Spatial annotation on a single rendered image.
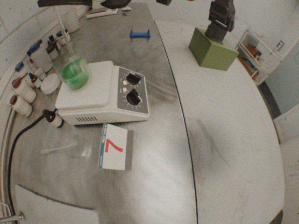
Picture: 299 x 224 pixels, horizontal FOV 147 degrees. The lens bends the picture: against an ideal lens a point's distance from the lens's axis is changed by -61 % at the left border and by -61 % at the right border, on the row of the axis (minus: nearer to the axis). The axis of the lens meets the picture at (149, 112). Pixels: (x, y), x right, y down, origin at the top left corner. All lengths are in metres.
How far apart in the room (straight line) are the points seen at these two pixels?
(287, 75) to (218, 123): 2.73
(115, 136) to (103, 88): 0.10
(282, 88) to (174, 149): 2.87
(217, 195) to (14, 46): 0.91
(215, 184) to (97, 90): 0.34
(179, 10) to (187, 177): 1.73
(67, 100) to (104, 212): 0.25
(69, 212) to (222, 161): 0.39
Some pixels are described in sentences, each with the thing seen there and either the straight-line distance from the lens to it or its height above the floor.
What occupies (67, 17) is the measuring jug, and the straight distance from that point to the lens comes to 0.83.
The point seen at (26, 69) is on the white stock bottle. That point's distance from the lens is 0.53.
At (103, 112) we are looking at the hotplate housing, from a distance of 0.22.
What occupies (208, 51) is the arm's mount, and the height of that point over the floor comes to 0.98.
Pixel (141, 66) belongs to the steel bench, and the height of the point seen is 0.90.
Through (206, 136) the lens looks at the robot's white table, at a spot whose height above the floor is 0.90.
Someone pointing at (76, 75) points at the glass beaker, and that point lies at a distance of 0.21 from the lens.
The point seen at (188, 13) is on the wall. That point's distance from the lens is 1.79.
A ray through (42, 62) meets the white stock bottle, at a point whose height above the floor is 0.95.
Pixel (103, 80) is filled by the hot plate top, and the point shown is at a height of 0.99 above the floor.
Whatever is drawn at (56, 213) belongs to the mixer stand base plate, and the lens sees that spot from 0.35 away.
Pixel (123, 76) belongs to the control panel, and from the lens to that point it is 0.27.
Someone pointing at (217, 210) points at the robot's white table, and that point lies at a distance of 0.35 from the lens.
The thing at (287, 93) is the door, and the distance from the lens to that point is 2.95.
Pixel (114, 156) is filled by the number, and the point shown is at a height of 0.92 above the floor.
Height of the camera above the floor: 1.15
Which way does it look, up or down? 63 degrees down
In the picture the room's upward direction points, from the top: 11 degrees clockwise
